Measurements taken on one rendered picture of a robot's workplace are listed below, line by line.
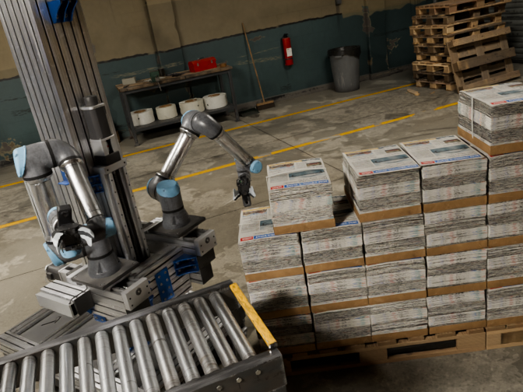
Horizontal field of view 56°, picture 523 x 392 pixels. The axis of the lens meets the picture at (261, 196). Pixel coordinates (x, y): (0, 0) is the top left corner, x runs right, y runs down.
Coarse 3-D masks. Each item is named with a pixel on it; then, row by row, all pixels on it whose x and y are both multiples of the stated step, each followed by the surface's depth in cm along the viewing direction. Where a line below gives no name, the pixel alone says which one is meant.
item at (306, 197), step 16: (304, 176) 231; (320, 176) 228; (272, 192) 221; (288, 192) 221; (304, 192) 221; (320, 192) 221; (272, 208) 225; (288, 208) 225; (304, 208) 225; (320, 208) 225; (288, 224) 228
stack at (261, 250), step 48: (240, 240) 232; (288, 240) 231; (336, 240) 232; (384, 240) 232; (432, 240) 232; (288, 288) 240; (336, 288) 241; (384, 288) 242; (432, 288) 242; (288, 336) 252; (336, 336) 252; (432, 336) 255; (480, 336) 253
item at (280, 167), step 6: (288, 162) 253; (294, 162) 251; (300, 162) 250; (306, 162) 249; (312, 162) 248; (318, 162) 246; (270, 168) 248; (276, 168) 247; (282, 168) 246; (288, 168) 245; (294, 168) 244; (300, 168) 242; (306, 168) 241
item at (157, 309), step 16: (208, 288) 203; (224, 288) 201; (160, 304) 197; (176, 304) 196; (192, 304) 198; (208, 304) 201; (112, 320) 192; (128, 320) 190; (144, 320) 193; (160, 320) 195; (64, 336) 187; (80, 336) 186; (112, 336) 190; (128, 336) 192; (16, 352) 182; (32, 352) 181; (96, 352) 189; (112, 352) 192; (0, 368) 178; (16, 384) 182
